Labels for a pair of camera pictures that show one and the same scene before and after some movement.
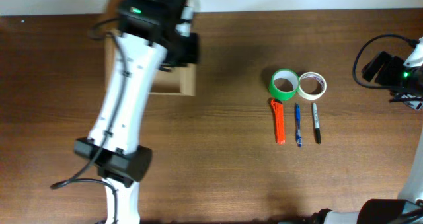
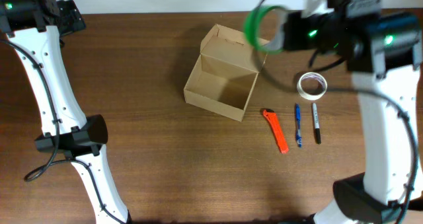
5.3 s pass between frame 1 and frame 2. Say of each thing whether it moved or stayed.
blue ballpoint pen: stayed
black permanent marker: stayed
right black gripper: moved
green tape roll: moved
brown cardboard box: moved
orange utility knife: moved
